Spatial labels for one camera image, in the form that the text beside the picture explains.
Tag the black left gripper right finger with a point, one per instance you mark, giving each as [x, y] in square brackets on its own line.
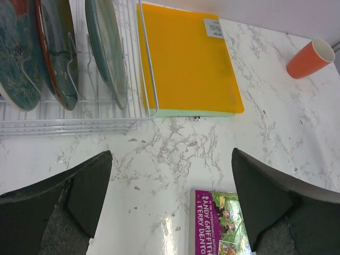
[283, 214]

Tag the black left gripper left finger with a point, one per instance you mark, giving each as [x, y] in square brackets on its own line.
[58, 215]

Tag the red plate with blue flower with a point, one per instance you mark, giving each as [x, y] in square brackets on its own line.
[21, 78]

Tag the grey-green plate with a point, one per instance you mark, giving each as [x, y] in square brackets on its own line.
[107, 48]

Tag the dark blue floral plate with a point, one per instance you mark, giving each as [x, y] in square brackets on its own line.
[56, 32]

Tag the purple Treehouse book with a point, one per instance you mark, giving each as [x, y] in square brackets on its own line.
[216, 224]

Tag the orange mug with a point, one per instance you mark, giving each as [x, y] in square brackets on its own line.
[311, 58]

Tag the orange folder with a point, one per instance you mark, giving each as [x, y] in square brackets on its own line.
[187, 68]

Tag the white wire dish rack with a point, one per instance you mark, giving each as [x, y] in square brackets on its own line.
[96, 109]

